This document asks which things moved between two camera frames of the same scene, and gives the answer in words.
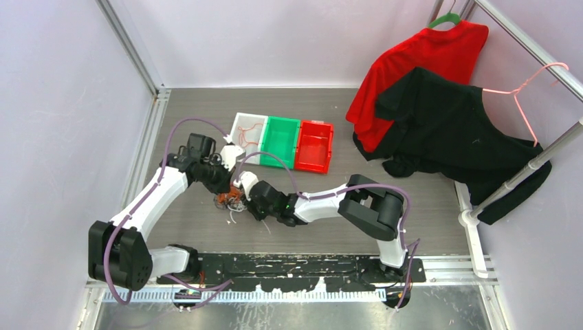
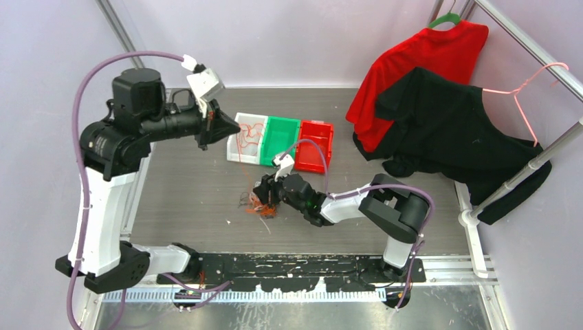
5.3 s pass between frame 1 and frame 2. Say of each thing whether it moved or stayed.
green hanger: stayed
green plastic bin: stayed
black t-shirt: stayed
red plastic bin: stayed
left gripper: moved
